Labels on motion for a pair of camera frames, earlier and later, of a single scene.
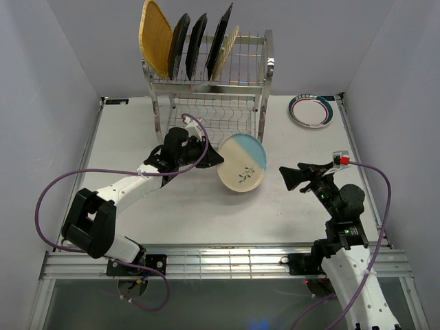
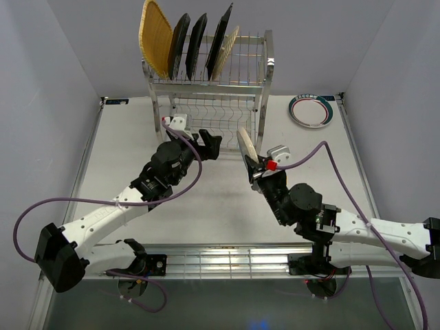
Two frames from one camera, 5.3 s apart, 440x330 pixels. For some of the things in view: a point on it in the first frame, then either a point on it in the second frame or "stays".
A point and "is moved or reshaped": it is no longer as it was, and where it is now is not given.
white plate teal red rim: x=311 y=111 stays
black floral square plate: x=195 y=45 stays
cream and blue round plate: x=245 y=162 is moved or reshaped
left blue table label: x=117 y=102 stays
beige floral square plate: x=227 y=43 → x=216 y=42
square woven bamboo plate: x=155 y=36 stays
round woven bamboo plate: x=226 y=49 stays
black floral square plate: x=177 y=40 stays
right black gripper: x=293 y=177 → x=253 y=168
